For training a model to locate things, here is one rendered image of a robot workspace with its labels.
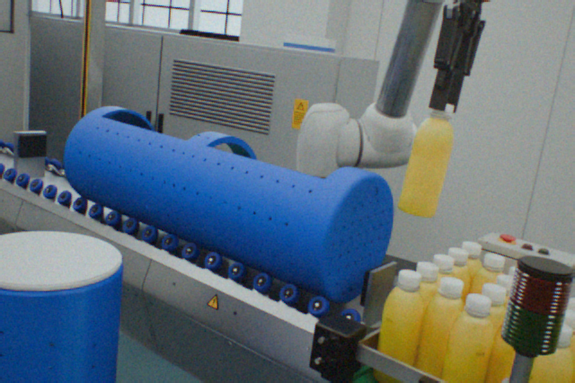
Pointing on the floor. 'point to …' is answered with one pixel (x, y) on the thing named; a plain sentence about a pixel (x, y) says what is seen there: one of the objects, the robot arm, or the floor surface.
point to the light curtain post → (92, 56)
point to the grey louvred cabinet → (193, 85)
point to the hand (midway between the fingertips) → (446, 92)
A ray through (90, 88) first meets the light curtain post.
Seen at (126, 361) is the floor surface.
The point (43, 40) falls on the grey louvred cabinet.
